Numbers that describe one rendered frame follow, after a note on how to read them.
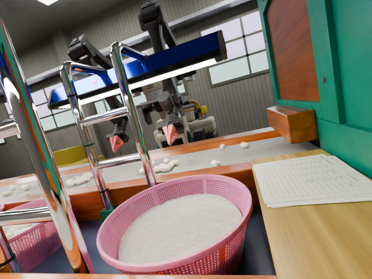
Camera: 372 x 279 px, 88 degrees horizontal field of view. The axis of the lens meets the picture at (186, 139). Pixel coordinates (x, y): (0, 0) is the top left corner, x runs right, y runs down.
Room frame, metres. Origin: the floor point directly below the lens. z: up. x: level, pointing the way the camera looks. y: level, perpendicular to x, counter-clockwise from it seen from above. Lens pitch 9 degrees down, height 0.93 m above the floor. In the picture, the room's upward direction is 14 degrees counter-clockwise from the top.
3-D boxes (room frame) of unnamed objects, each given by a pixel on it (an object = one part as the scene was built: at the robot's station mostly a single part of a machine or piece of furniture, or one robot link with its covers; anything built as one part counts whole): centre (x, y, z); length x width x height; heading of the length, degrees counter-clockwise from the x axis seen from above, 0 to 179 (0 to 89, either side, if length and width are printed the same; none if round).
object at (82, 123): (0.57, 0.16, 0.90); 0.20 x 0.19 x 0.45; 73
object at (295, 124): (0.57, -0.31, 0.83); 0.30 x 0.06 x 0.07; 163
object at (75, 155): (3.83, 2.38, 0.36); 1.31 x 0.99 x 0.73; 73
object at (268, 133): (1.02, 0.47, 0.67); 1.81 x 0.12 x 0.19; 73
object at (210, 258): (0.32, 0.05, 0.72); 0.27 x 0.27 x 0.10
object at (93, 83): (0.64, 0.13, 1.08); 0.62 x 0.08 x 0.07; 73
